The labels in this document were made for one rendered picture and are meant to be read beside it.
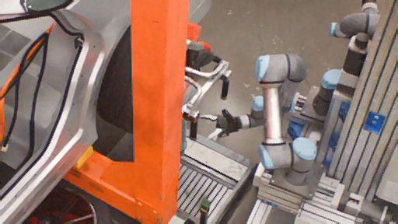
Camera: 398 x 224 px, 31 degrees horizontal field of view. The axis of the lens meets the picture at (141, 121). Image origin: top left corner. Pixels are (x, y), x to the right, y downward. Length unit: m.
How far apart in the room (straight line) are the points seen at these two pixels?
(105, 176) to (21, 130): 0.49
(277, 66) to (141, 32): 0.90
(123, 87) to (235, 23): 2.05
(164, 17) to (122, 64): 1.12
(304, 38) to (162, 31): 2.98
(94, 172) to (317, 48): 2.31
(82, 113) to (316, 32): 2.52
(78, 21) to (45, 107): 0.61
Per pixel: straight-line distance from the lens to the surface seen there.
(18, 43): 3.91
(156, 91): 2.87
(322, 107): 3.89
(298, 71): 3.42
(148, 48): 2.73
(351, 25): 3.52
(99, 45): 3.42
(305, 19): 5.67
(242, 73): 5.17
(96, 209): 3.84
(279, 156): 3.43
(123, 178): 3.57
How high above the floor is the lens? 3.73
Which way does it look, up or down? 50 degrees down
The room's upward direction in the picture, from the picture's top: 1 degrees counter-clockwise
